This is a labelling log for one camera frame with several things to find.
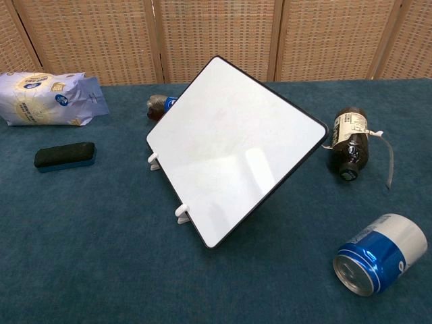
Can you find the black whiteboard eraser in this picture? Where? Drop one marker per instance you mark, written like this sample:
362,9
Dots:
64,155

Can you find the white plastic board stand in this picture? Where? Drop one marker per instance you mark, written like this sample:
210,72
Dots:
182,210

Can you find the small Pepsi cola bottle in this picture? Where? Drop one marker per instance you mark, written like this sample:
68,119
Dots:
157,106

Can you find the woven wicker folding screen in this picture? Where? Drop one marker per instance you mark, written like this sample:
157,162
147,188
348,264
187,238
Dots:
216,33

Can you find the brown bottle with white label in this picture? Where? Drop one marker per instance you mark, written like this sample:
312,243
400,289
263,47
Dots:
351,152

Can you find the teal felt table cover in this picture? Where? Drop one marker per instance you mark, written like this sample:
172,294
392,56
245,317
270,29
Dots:
101,236

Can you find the dark glass bottle with label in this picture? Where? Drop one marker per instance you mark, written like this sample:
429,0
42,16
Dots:
390,162

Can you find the blue and silver can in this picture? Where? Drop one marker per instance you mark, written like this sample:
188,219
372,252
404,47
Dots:
381,249

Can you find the white snack bag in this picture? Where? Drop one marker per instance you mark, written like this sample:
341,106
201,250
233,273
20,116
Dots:
33,98

